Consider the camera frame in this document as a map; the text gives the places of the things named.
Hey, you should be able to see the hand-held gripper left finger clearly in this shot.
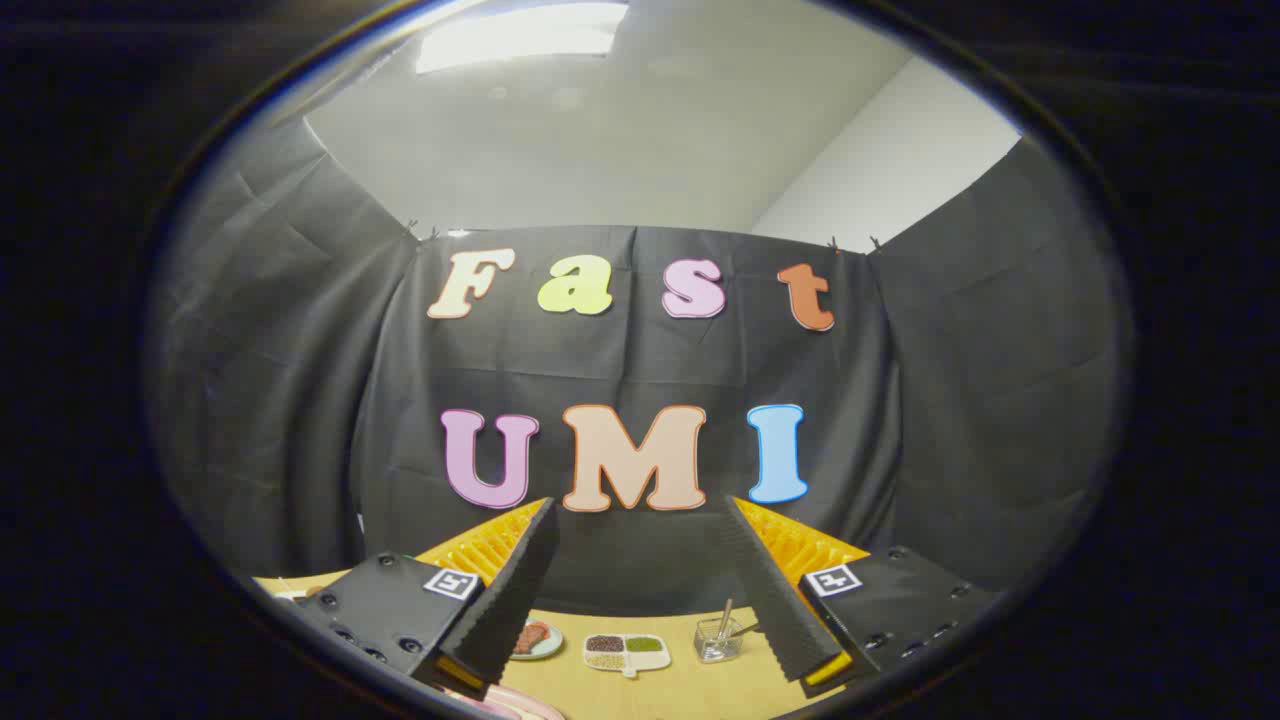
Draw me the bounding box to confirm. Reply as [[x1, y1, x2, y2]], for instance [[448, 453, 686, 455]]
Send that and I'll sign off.
[[298, 497, 561, 696]]

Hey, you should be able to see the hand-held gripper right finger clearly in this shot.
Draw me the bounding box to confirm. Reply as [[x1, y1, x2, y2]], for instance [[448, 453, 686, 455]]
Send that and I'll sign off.
[[722, 494, 1003, 699]]

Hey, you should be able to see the pale green plate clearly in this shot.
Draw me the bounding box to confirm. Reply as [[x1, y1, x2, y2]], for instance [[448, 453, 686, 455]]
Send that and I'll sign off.
[[512, 619, 565, 662]]

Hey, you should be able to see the square clear glass cup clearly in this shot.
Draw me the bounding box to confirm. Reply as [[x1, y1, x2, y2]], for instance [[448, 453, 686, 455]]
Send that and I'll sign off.
[[694, 617, 745, 665]]

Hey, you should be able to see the pink plate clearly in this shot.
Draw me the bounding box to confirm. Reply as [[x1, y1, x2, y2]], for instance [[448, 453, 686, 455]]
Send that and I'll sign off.
[[468, 684, 567, 720]]

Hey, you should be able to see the white divided spice dish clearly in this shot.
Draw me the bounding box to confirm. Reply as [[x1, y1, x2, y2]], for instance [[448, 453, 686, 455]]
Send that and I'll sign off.
[[583, 632, 673, 679]]

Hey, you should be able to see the black backdrop cloth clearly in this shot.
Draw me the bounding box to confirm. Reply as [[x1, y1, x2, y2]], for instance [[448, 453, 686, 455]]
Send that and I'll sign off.
[[150, 115, 1131, 616]]

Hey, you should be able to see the ceiling light panel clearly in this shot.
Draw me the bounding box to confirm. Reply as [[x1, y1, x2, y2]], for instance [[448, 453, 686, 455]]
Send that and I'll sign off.
[[415, 2, 631, 74]]

